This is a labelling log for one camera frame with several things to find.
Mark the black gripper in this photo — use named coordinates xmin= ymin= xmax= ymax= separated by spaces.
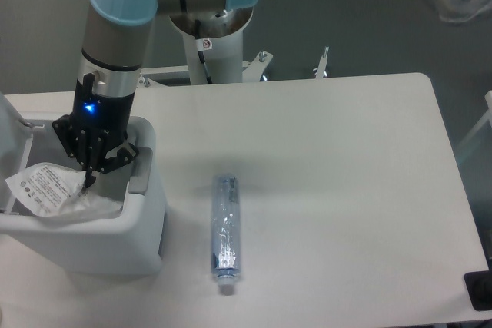
xmin=52 ymin=73 xmax=139 ymax=190

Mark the white plastic wrapper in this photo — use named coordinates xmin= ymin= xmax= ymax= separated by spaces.
xmin=5 ymin=162 xmax=123 ymax=222

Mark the clear plastic water bottle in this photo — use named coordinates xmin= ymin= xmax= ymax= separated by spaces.
xmin=211 ymin=173 xmax=241 ymax=297

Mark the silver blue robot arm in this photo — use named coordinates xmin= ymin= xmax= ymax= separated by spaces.
xmin=53 ymin=0 xmax=258 ymax=187

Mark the white trash can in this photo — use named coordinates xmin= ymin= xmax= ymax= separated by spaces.
xmin=1 ymin=113 xmax=167 ymax=275

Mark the white pedestal base frame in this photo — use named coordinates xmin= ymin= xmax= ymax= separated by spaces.
xmin=136 ymin=46 xmax=331 ymax=87

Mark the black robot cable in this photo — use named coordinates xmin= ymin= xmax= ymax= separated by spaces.
xmin=194 ymin=19 xmax=214 ymax=85

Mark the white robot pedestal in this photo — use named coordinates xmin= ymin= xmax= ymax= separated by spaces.
xmin=170 ymin=8 xmax=253 ymax=68

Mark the black clamp mount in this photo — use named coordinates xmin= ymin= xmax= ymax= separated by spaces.
xmin=464 ymin=270 xmax=491 ymax=311

